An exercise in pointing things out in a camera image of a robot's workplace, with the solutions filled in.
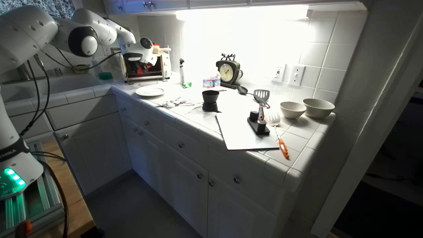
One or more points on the clear water bottle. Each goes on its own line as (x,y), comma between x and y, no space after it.
(211,82)

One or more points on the dark mantel clock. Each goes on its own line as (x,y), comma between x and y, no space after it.
(226,72)

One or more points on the white plate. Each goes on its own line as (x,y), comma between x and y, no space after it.
(149,91)

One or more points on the white orange slotted spoon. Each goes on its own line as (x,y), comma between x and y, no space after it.
(273,119)

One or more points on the dish brush with green base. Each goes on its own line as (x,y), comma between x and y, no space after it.
(182,72)

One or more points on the sink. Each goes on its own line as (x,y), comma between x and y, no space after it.
(66,84)

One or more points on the green sponge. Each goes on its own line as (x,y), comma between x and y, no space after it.
(105,76)

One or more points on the large beige bowl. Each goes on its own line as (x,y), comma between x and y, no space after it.
(319,108)

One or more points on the black utensil holder block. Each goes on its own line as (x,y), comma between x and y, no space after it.
(258,125)

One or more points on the white cabinet door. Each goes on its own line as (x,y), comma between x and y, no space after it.
(153,165)
(130,148)
(238,215)
(96,152)
(185,195)

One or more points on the small dish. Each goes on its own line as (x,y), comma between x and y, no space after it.
(81,68)

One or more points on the wall socket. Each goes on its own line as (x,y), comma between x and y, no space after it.
(279,73)

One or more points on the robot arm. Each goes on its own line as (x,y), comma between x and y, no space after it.
(23,36)

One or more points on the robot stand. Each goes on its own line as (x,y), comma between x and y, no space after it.
(71,198)

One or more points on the under-cabinet light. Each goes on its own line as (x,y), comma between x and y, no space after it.
(244,12)

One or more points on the silver toaster oven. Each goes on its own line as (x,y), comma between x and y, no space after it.
(165,64)

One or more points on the soap bottle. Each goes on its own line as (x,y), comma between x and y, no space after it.
(96,67)

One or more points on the black slotted spatula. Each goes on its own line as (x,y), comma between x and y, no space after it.
(261,96)

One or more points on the tap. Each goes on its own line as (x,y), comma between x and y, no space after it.
(24,72)

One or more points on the light switch plate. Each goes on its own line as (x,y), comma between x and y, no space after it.
(297,75)

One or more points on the white cutting board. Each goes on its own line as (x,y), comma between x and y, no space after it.
(241,135)

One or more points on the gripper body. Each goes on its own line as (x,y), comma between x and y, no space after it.
(132,56)

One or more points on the black cup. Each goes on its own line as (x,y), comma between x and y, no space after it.
(210,97)

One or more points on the orange clamp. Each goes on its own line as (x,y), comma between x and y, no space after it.
(24,228)

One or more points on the black ladle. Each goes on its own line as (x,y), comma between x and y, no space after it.
(243,90)

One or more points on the heap of cutlery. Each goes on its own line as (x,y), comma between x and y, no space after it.
(175,103)

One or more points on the small beige bowl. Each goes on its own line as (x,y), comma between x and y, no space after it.
(292,110)

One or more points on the white drawer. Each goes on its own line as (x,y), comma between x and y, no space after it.
(191,145)
(251,178)
(82,110)
(153,125)
(127,110)

